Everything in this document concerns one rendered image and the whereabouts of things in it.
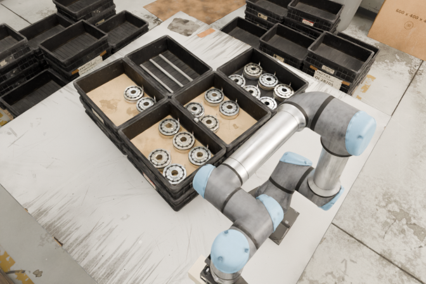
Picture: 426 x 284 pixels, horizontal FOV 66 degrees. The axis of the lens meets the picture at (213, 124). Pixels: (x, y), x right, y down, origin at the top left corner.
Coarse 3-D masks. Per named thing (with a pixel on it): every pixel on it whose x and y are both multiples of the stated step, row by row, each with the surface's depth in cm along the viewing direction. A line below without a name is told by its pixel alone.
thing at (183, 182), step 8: (160, 104) 155; (176, 104) 155; (184, 112) 152; (136, 120) 148; (192, 120) 149; (120, 128) 145; (200, 128) 147; (120, 136) 145; (128, 144) 142; (136, 152) 138; (224, 152) 141; (144, 160) 136; (208, 160) 137; (152, 168) 133; (200, 168) 134; (160, 176) 131; (192, 176) 132; (168, 184) 129; (176, 184) 129; (184, 184) 131
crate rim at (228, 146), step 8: (216, 72) 170; (200, 80) 166; (224, 80) 167; (184, 88) 162; (176, 96) 159; (248, 96) 160; (256, 104) 158; (264, 120) 152; (208, 128) 147; (248, 128) 148; (256, 128) 151; (216, 136) 144; (240, 136) 145; (224, 144) 142; (232, 144) 142
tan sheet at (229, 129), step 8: (200, 96) 172; (224, 96) 173; (208, 112) 166; (216, 112) 166; (240, 112) 167; (224, 120) 163; (232, 120) 163; (240, 120) 163; (248, 120) 163; (224, 128) 160; (232, 128) 160; (240, 128) 160; (224, 136) 157; (232, 136) 157
